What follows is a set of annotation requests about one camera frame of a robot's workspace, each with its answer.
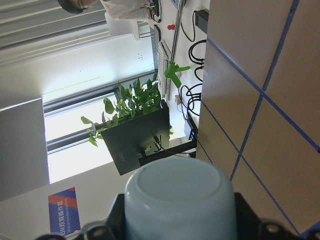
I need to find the black monitor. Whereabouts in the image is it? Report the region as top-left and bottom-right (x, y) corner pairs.
(101, 105), (170, 175)

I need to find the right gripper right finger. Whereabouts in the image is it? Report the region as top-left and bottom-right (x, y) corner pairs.
(234, 192), (300, 240)

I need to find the aluminium frame post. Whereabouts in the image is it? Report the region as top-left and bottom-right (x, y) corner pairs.
(169, 0), (186, 64)

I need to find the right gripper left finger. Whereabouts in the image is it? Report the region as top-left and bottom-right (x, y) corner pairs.
(82, 193), (125, 240)

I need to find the green tape piece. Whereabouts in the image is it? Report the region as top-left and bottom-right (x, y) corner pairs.
(164, 62), (191, 88)

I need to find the person in white shirt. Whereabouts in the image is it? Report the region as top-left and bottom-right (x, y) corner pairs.
(58, 0), (160, 41)

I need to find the green potted plant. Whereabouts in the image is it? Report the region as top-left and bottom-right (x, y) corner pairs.
(80, 73), (164, 147)

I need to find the black power adapter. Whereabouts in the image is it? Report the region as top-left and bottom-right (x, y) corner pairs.
(194, 9), (209, 34)

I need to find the white keyboard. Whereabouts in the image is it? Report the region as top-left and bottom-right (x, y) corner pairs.
(157, 40), (171, 102)

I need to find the light blue cup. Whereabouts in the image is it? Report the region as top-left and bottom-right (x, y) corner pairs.
(124, 157), (238, 240)

